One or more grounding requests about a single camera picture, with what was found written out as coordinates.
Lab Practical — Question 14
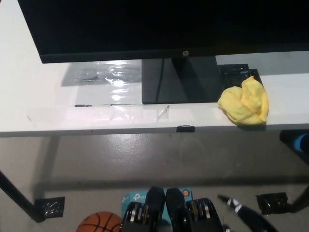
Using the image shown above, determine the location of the black floor tape square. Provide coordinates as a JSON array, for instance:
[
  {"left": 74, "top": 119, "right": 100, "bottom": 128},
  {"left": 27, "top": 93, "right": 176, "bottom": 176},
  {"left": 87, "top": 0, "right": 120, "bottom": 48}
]
[
  {"left": 255, "top": 192, "right": 289, "bottom": 215},
  {"left": 34, "top": 196, "right": 66, "bottom": 217}
]

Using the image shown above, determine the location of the yellow microfibre cloth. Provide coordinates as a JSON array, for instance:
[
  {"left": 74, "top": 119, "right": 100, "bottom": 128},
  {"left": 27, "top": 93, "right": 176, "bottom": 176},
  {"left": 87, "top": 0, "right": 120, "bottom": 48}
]
[{"left": 217, "top": 75, "right": 270, "bottom": 126}]

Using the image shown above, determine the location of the blue round object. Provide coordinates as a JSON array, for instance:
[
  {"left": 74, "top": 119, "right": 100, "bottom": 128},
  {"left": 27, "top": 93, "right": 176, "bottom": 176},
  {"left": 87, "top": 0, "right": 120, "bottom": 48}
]
[{"left": 292, "top": 133, "right": 309, "bottom": 153}]

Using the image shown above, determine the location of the small black tape piece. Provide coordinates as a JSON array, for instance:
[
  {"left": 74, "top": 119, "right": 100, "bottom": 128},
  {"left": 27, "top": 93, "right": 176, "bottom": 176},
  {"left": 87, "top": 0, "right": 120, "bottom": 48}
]
[{"left": 176, "top": 125, "right": 196, "bottom": 133}]

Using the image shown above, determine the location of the black tape patch on desk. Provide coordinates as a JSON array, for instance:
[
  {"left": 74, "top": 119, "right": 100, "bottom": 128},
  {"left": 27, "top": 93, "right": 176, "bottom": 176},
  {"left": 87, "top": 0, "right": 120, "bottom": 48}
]
[{"left": 218, "top": 63, "right": 263, "bottom": 91}]

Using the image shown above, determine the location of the black HP monitor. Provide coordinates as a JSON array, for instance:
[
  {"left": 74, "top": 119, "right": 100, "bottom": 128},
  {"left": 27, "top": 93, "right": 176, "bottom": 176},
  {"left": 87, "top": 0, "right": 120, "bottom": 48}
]
[{"left": 17, "top": 0, "right": 309, "bottom": 105}]

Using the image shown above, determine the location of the black desk leg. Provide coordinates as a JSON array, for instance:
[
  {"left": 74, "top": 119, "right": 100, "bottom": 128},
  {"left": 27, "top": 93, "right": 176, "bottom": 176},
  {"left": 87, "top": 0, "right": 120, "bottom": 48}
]
[
  {"left": 0, "top": 169, "right": 45, "bottom": 222},
  {"left": 291, "top": 183, "right": 309, "bottom": 213}
]

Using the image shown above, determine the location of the teal TP-Link box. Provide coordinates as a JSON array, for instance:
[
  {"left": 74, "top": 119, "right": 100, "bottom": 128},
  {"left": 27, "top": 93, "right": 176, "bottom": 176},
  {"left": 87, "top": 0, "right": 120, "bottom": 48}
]
[{"left": 120, "top": 188, "right": 194, "bottom": 222}]

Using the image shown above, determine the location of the clear glossy tape patch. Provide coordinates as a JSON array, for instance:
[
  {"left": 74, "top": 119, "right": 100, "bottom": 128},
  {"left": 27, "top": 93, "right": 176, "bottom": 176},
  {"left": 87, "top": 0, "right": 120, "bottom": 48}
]
[{"left": 59, "top": 59, "right": 143, "bottom": 107}]

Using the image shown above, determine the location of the orange basketball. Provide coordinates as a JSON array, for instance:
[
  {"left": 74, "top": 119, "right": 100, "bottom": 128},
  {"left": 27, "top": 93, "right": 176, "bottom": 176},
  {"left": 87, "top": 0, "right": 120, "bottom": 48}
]
[{"left": 76, "top": 211, "right": 123, "bottom": 232}]

